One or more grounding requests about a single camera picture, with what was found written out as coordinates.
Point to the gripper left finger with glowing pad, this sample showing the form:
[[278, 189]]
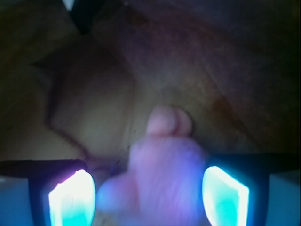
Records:
[[46, 193]]

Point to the brown paper bag liner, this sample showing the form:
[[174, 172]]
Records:
[[232, 65]]

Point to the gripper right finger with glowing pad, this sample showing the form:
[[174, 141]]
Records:
[[253, 190]]

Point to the pink plush bunny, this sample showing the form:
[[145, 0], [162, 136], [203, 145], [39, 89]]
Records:
[[162, 183]]

